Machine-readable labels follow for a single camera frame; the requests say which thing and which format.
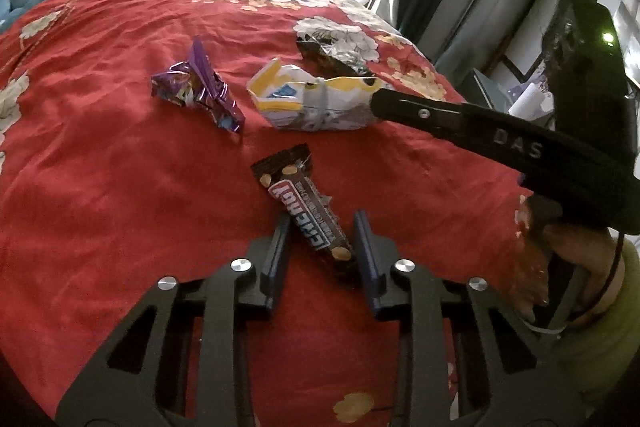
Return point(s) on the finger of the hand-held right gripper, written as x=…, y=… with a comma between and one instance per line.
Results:
x=420, y=113

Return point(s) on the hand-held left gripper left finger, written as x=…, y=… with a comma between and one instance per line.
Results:
x=277, y=267

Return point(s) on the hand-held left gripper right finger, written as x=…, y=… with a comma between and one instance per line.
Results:
x=364, y=257

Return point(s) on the brown chocolate bar wrapper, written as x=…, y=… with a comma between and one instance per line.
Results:
x=295, y=202

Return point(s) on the white yellow snack bag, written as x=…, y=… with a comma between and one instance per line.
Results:
x=310, y=107

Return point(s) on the person's right forearm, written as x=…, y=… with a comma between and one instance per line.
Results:
x=610, y=337

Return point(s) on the person's right hand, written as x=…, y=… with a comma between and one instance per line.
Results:
x=527, y=277

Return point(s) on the white paper roll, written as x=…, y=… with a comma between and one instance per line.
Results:
x=530, y=101

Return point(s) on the black silver wrapper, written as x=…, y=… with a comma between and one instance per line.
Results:
x=325, y=54

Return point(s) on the purple foil wrapper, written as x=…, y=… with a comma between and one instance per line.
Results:
x=200, y=87

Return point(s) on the red floral blanket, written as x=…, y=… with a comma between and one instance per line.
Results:
x=100, y=182

